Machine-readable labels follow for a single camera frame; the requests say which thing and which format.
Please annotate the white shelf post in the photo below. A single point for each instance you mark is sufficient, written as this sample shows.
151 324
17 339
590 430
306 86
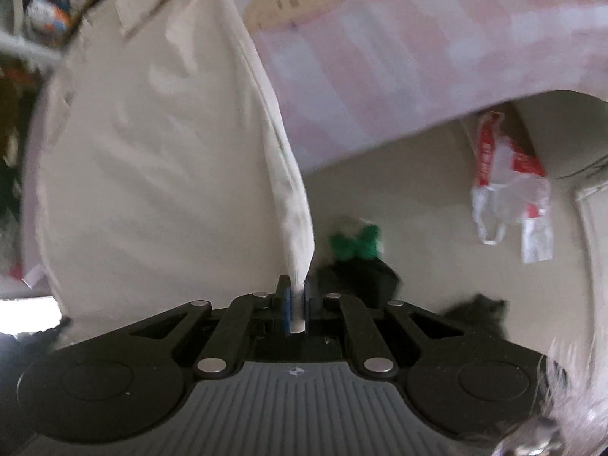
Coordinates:
28 50

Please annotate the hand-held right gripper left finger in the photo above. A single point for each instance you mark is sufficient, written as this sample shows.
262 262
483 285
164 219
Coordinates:
286 311

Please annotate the green fuzzy object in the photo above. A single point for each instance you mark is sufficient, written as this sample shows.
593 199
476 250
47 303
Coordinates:
351 244

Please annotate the beige t-shirt green print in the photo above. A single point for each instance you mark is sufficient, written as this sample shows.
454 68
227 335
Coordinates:
166 175

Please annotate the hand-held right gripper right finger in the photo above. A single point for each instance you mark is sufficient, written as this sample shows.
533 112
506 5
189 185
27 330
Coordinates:
308 308

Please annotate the pink plaid mat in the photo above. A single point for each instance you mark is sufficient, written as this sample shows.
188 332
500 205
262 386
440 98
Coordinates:
403 57

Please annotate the red white plastic bag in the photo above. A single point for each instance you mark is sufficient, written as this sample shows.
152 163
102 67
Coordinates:
508 190

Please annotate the dark cloth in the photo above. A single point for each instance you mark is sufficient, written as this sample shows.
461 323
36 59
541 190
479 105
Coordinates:
361 280
477 313

